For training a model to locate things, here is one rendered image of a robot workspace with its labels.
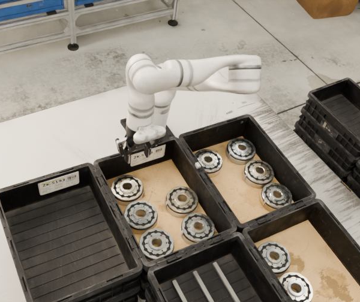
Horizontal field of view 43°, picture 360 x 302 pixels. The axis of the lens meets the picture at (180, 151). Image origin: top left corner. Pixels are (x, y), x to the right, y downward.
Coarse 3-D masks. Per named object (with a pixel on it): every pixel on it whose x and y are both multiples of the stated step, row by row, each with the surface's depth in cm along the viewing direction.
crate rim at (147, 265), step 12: (180, 144) 151; (108, 156) 144; (120, 156) 145; (96, 168) 141; (204, 180) 142; (108, 192) 135; (120, 216) 130; (228, 216) 135; (132, 240) 126; (204, 240) 128; (180, 252) 125; (144, 264) 121; (156, 264) 122
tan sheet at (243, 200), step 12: (216, 144) 167; (228, 168) 160; (240, 168) 160; (216, 180) 156; (228, 180) 156; (240, 180) 157; (276, 180) 159; (228, 192) 153; (240, 192) 154; (252, 192) 154; (228, 204) 150; (240, 204) 150; (252, 204) 151; (240, 216) 147; (252, 216) 148
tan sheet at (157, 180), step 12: (144, 168) 155; (156, 168) 156; (168, 168) 157; (108, 180) 150; (144, 180) 152; (156, 180) 153; (168, 180) 153; (180, 180) 154; (144, 192) 149; (156, 192) 150; (156, 204) 146; (168, 216) 144; (168, 228) 141; (180, 228) 142; (180, 240) 139
